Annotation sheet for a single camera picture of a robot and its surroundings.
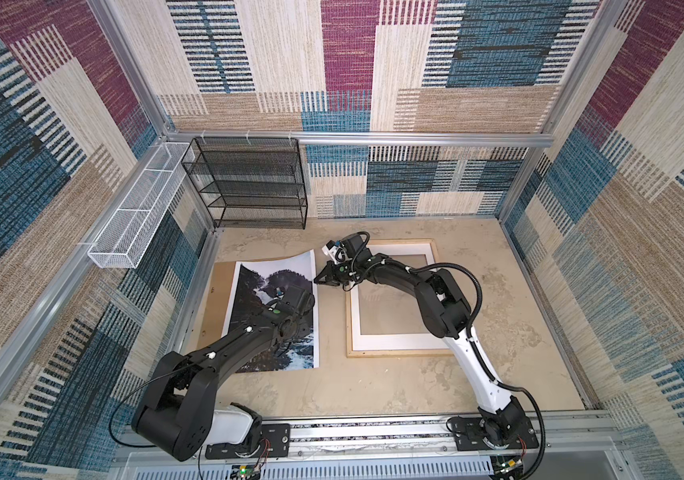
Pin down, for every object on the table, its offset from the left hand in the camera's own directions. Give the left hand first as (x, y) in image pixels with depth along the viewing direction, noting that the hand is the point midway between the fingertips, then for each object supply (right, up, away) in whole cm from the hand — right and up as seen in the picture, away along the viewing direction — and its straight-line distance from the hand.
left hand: (298, 324), depth 89 cm
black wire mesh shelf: (-22, +46, +23) cm, 56 cm away
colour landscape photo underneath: (-17, +10, +15) cm, 25 cm away
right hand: (+4, +11, +10) cm, 15 cm away
